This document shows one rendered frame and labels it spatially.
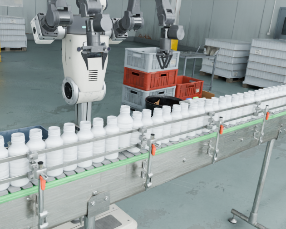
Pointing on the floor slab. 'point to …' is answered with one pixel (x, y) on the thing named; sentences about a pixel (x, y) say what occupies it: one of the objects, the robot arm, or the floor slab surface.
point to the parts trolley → (195, 62)
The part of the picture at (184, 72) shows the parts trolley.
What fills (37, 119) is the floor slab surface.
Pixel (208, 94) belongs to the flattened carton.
